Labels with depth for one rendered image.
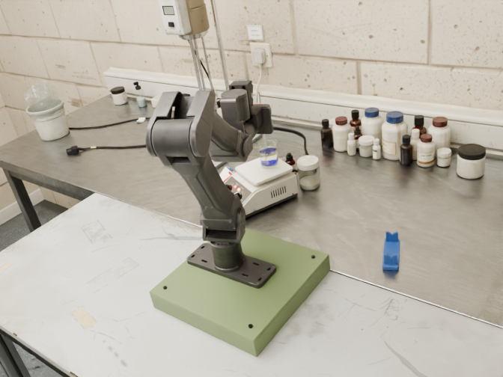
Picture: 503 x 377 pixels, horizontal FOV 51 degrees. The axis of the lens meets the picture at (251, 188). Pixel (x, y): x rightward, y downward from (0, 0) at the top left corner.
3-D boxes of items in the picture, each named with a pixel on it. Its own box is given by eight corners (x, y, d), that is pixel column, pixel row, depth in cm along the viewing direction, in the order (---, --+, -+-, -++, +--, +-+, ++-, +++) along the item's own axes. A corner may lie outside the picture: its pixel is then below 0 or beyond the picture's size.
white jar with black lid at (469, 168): (477, 182, 135) (480, 157, 131) (452, 176, 139) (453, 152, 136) (488, 170, 139) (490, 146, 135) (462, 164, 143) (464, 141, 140)
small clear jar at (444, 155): (453, 163, 144) (454, 149, 142) (445, 169, 143) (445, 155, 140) (441, 159, 147) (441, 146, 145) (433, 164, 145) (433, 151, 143)
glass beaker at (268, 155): (256, 168, 141) (251, 141, 137) (268, 159, 144) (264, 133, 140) (273, 173, 137) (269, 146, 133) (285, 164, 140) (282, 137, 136)
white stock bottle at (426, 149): (416, 159, 149) (416, 132, 145) (433, 159, 148) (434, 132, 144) (417, 167, 145) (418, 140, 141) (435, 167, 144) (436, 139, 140)
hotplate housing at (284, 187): (235, 224, 134) (230, 198, 130) (213, 203, 145) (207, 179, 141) (306, 193, 142) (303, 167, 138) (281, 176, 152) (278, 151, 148)
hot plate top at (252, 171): (255, 186, 133) (254, 183, 133) (233, 170, 143) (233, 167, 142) (294, 170, 138) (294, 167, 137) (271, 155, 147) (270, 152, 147)
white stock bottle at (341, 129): (340, 153, 159) (338, 123, 154) (330, 147, 163) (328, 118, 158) (355, 148, 161) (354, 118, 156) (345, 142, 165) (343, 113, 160)
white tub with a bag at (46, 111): (61, 142, 199) (41, 89, 188) (29, 143, 203) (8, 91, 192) (80, 126, 211) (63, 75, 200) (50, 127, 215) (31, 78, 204)
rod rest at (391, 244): (398, 271, 110) (398, 257, 109) (382, 270, 111) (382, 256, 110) (400, 241, 118) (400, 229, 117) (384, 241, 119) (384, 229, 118)
